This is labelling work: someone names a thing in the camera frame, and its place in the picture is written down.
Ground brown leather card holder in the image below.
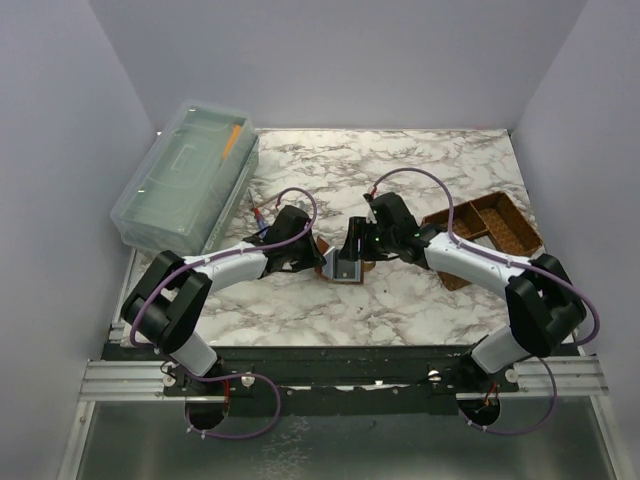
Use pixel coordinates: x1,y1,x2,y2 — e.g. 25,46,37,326
314,236,376,284

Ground aluminium rail frame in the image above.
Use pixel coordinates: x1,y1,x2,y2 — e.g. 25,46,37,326
54,319,621,480

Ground orange pencil in box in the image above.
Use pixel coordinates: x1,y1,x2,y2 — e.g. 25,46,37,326
221,124,243,160

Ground brown woven wicker tray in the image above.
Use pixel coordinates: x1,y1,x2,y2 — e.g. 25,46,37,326
422,191,545,292

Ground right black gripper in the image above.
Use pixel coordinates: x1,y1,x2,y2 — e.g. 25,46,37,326
340,216,399,261

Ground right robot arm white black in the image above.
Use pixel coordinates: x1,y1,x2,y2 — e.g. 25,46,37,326
338,193,586,392

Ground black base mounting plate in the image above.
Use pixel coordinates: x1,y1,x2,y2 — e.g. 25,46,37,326
162,344,521,419

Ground clear plastic storage box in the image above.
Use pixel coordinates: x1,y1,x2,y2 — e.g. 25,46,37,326
110,102,259,256

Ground silver cards in tray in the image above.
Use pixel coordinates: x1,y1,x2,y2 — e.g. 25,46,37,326
473,235,500,251

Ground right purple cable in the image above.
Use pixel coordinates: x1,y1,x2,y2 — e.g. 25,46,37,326
369,167,601,435

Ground black VIP credit card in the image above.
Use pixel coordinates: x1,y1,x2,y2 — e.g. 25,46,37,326
333,258,362,283

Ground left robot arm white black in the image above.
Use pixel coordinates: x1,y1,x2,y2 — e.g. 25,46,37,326
120,205,325,395

